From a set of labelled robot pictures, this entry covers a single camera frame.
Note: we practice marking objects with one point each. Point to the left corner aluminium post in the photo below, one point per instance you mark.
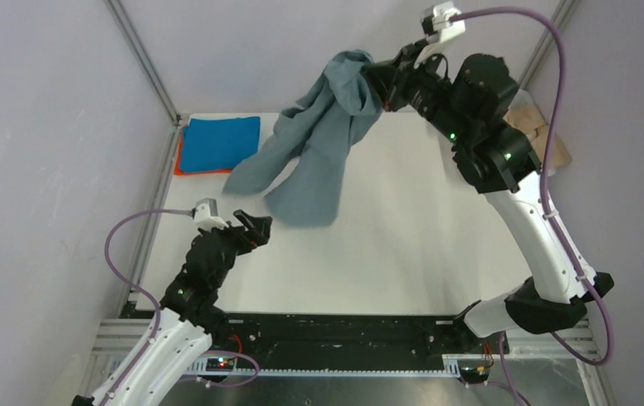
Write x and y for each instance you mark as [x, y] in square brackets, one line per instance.
[129, 33]

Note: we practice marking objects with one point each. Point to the folded blue t-shirt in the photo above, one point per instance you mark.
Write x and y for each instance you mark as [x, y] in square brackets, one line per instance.
[219, 143]

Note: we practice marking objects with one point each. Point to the aluminium frame rail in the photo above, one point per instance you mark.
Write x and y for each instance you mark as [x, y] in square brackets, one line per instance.
[116, 338]

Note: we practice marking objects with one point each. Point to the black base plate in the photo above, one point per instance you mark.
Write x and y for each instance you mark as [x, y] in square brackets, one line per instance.
[375, 343]

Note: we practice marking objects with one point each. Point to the right controller board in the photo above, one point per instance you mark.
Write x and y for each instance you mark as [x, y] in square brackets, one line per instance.
[477, 375]

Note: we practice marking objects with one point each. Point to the corner aluminium post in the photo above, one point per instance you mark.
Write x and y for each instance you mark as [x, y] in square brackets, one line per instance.
[129, 33]
[561, 16]

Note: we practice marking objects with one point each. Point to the grey-blue t-shirt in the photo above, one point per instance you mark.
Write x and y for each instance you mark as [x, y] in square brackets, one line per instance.
[300, 167]

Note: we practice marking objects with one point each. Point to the left controller board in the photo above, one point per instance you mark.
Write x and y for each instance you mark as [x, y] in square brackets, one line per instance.
[220, 364]

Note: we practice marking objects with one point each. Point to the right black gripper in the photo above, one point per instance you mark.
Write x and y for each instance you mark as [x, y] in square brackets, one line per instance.
[393, 79]

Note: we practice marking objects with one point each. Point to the white laundry basket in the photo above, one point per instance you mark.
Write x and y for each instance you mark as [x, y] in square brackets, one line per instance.
[524, 101]

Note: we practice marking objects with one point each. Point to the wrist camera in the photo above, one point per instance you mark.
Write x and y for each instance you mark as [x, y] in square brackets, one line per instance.
[439, 29]
[205, 215]

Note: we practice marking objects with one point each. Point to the folded orange t-shirt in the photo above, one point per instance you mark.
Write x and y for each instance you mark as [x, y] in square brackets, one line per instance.
[178, 171]

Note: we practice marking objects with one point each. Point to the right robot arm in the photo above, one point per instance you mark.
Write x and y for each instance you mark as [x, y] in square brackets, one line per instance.
[499, 162]

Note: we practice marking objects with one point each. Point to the right corner aluminium post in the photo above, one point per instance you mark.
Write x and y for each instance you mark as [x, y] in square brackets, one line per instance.
[561, 16]

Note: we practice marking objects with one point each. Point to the beige crumpled t-shirt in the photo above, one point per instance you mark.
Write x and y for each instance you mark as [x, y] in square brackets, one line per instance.
[529, 120]

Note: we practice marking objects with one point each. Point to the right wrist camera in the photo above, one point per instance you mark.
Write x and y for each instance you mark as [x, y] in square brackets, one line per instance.
[439, 29]

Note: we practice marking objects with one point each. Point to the controller board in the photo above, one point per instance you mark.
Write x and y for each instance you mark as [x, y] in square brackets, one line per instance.
[477, 375]
[220, 364]

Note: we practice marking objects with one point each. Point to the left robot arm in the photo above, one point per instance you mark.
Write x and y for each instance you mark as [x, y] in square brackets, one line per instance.
[186, 321]

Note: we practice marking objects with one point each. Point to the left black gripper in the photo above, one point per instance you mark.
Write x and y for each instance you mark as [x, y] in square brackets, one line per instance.
[260, 236]

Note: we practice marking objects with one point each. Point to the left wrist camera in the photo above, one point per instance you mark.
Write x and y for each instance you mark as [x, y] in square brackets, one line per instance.
[205, 215]

